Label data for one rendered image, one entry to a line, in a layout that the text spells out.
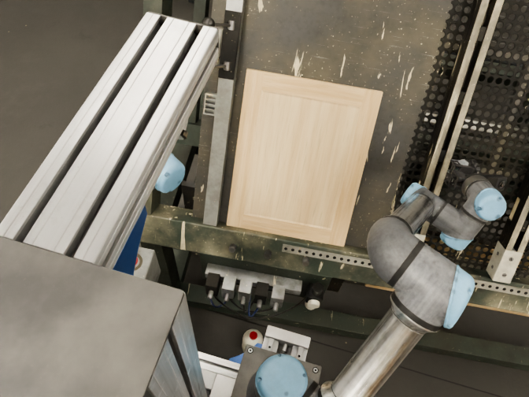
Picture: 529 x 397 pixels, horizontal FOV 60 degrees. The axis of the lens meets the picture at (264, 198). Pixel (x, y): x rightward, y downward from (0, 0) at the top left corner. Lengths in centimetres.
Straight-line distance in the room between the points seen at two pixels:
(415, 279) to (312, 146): 73
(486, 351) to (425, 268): 163
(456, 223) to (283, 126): 62
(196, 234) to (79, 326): 135
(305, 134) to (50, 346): 127
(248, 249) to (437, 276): 88
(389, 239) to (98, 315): 72
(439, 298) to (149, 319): 70
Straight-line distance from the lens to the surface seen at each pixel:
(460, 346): 253
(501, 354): 261
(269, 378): 114
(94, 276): 40
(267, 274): 179
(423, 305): 99
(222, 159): 159
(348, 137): 156
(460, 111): 154
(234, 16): 148
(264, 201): 165
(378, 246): 100
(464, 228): 136
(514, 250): 180
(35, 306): 40
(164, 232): 175
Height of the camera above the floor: 238
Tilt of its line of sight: 57 degrees down
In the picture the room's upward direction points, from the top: 7 degrees clockwise
